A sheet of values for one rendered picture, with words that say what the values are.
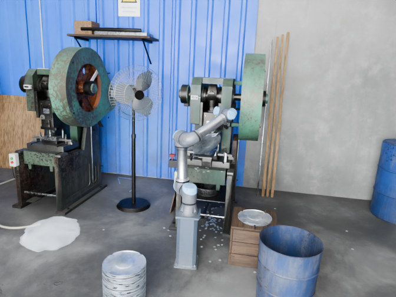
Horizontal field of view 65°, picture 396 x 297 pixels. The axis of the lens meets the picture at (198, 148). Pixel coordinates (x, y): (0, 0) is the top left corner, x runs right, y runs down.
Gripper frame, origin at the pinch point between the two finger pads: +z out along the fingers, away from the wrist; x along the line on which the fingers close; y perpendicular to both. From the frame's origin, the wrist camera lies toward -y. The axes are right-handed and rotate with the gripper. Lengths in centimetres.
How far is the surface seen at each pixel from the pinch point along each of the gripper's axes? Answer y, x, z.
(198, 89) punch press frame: -3.2, -45.7, -9.9
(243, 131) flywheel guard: -17.6, 10.7, -17.9
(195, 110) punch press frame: -1.8, -32.9, 5.8
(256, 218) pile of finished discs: -4, 82, 7
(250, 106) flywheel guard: -11.5, 1.4, -41.7
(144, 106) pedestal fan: 16, -75, 51
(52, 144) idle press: 91, -89, 130
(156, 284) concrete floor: 81, 92, 50
